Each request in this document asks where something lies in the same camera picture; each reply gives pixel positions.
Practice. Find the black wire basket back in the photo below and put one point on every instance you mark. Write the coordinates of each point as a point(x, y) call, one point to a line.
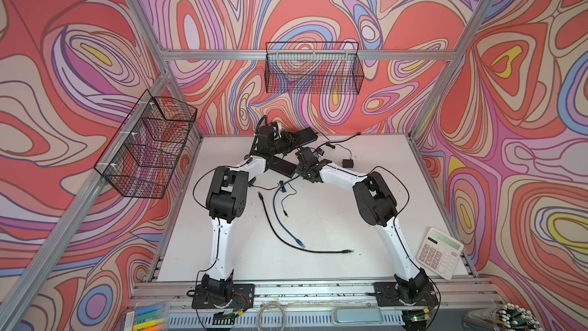
point(313, 67)

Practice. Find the black wire basket left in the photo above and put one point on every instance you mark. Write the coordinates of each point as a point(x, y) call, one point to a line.
point(141, 161)

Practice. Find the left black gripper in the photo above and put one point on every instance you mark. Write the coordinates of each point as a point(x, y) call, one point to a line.
point(289, 141)

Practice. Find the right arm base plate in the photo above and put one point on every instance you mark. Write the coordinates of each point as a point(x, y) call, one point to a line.
point(391, 294)

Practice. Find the box of coloured markers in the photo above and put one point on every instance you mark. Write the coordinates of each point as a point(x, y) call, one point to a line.
point(146, 318)

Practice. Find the black wire basket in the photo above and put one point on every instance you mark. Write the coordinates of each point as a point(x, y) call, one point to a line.
point(141, 161)
point(313, 67)

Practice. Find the black network switch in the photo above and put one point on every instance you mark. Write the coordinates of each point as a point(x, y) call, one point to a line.
point(305, 135)
point(280, 165)

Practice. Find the white calculator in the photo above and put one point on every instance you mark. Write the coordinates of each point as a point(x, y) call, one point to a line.
point(440, 253)

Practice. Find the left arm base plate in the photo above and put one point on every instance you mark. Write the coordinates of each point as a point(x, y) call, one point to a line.
point(239, 298)

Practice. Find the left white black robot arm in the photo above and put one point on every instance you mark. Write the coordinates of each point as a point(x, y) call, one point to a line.
point(227, 199)

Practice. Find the aluminium front rail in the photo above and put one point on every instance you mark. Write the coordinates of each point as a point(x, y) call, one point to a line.
point(308, 304)

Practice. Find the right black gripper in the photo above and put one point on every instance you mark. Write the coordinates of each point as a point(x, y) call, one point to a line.
point(298, 169)

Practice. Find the grey flat device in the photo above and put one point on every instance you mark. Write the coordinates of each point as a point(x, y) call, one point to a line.
point(352, 316)

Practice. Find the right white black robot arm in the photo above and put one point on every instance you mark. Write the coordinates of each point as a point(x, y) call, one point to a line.
point(378, 207)

